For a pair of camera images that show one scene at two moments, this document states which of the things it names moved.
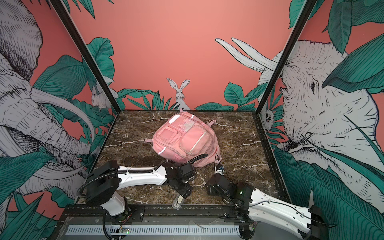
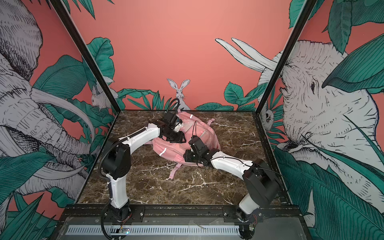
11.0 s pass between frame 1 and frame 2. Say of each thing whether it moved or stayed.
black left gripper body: moved
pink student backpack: stayed
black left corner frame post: stayed
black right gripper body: moved
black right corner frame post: stayed
